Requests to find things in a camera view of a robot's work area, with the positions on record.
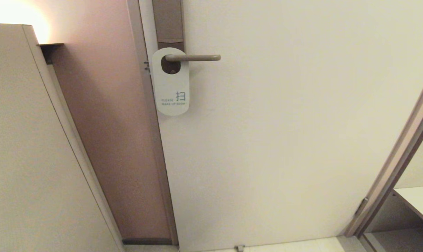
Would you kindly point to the dark baseboard strip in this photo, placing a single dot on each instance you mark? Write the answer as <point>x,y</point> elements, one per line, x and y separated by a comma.
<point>146,241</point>

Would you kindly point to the beige closet shelf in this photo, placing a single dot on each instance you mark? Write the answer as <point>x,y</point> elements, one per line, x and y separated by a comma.
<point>420,203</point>

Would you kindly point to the dark wall lamp bracket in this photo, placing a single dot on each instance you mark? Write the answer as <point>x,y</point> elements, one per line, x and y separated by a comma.
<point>50,50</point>

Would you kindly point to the brown door lock plate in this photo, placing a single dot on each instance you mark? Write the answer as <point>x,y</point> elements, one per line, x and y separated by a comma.
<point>167,21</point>

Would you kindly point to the white and blue door hanger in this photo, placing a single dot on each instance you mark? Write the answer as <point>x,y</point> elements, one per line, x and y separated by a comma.
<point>171,87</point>

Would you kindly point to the grey floor door stop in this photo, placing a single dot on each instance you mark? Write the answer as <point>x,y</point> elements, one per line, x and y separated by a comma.
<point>239,247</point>

